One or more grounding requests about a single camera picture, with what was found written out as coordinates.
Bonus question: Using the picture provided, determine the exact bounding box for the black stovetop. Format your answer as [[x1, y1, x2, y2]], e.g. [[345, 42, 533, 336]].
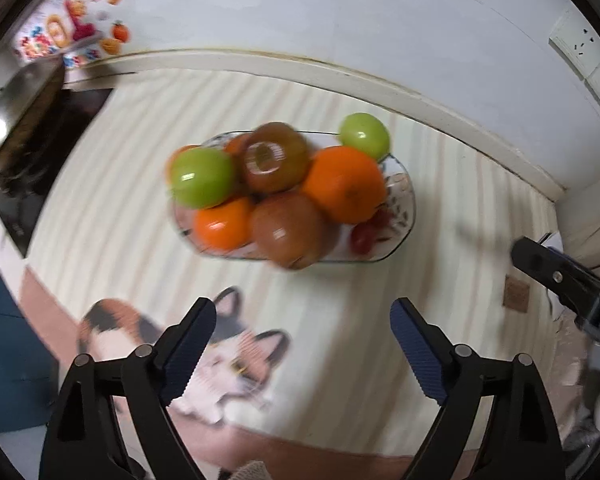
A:
[[0, 87, 114, 259]]

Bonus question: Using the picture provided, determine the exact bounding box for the brown apple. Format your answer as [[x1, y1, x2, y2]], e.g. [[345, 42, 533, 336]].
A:
[[240, 121, 312, 195], [251, 192, 339, 270]]

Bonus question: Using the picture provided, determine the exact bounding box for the beige knit cloth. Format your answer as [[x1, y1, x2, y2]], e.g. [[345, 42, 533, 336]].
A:
[[227, 459, 278, 480]]

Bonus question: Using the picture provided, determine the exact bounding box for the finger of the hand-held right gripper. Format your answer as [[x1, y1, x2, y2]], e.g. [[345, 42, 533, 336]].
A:
[[511, 237, 600, 312]]

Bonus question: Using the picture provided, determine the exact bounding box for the large textured orange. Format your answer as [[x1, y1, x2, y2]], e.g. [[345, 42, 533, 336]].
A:
[[300, 146, 387, 225]]

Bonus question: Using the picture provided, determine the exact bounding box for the small orange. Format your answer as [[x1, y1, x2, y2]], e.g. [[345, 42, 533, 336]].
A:
[[166, 144, 201, 183]]

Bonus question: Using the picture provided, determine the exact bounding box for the blue cabinet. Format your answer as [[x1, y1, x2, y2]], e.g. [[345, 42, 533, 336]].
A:
[[0, 235, 61, 436]]

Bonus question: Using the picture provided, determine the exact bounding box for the brown square coaster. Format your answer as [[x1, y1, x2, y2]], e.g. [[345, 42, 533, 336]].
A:
[[504, 276, 529, 314]]

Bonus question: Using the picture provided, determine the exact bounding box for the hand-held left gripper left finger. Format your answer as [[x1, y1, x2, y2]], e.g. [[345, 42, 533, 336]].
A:
[[39, 297, 217, 480]]

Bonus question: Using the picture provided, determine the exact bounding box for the striped cat print tablecloth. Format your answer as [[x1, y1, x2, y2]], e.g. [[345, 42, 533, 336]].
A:
[[19, 69, 563, 480]]

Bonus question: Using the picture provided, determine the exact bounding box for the metal wok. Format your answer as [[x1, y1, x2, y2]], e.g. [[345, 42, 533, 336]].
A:
[[0, 57, 67, 171]]

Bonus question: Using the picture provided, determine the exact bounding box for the floral glass plate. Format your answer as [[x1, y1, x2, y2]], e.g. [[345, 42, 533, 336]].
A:
[[170, 130, 417, 264]]

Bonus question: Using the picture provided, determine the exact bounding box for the bright smooth orange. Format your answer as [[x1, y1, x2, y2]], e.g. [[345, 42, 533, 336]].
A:
[[194, 197, 257, 254]]

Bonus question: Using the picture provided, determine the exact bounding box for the colourful wall sticker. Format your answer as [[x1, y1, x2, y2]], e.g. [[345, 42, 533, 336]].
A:
[[14, 0, 102, 69]]

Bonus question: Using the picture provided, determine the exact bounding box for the green apple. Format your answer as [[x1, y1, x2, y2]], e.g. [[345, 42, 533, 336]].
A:
[[340, 112, 391, 161], [171, 147, 237, 210]]

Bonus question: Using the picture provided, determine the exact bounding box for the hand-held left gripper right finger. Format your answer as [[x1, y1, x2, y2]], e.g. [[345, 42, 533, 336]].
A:
[[389, 297, 565, 480]]

